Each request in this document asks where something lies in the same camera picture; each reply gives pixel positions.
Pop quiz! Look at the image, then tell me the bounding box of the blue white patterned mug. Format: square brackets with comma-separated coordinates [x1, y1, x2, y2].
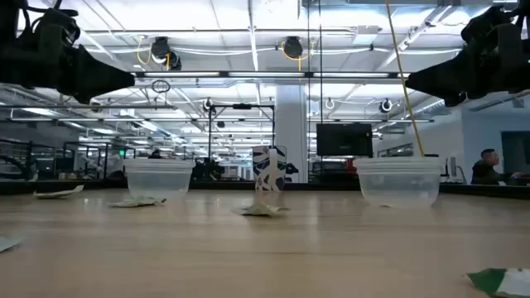
[251, 145, 288, 192]

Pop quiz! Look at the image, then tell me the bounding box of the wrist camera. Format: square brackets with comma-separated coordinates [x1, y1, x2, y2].
[31, 7, 82, 47]
[460, 6, 514, 46]

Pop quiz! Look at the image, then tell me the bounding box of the thin black hanging cable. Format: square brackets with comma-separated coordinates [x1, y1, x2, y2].
[318, 0, 323, 125]
[306, 0, 311, 183]

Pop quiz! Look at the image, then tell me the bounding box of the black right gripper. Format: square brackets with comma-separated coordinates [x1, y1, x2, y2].
[405, 24, 530, 108]

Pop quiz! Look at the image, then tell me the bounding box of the black ceiling cable reel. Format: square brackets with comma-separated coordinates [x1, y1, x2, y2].
[281, 36, 306, 60]
[149, 36, 183, 71]

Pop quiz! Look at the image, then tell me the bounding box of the black metal railing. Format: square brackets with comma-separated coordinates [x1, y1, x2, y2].
[0, 138, 76, 181]

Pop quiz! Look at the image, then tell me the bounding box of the green white sweetener packet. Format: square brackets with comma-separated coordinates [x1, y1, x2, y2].
[0, 236, 22, 254]
[466, 267, 530, 298]
[233, 200, 292, 218]
[108, 196, 167, 209]
[33, 185, 85, 200]

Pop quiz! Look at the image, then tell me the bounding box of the long ceiling light strip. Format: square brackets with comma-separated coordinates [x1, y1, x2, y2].
[134, 70, 411, 79]

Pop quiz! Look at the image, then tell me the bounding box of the black monitor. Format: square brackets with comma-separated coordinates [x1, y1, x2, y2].
[316, 123, 374, 158]

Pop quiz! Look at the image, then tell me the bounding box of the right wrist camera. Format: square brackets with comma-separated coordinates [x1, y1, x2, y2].
[460, 6, 514, 46]

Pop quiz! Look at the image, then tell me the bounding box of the yellow hanging cable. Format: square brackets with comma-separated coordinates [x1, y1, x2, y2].
[384, 0, 426, 159]

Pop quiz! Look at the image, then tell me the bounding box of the white square pillar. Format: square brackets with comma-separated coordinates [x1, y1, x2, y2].
[274, 84, 310, 184]

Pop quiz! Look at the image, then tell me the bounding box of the black metal gantry frame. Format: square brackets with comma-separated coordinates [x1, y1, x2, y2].
[208, 103, 277, 183]

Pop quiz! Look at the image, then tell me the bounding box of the clear plastic bin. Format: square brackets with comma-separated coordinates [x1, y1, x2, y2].
[353, 156, 443, 208]
[123, 158, 196, 203]

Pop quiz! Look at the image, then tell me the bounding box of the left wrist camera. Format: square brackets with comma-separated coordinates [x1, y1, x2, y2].
[31, 7, 82, 47]

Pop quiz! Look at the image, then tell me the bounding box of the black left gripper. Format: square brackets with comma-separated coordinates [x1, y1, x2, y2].
[0, 24, 136, 105]

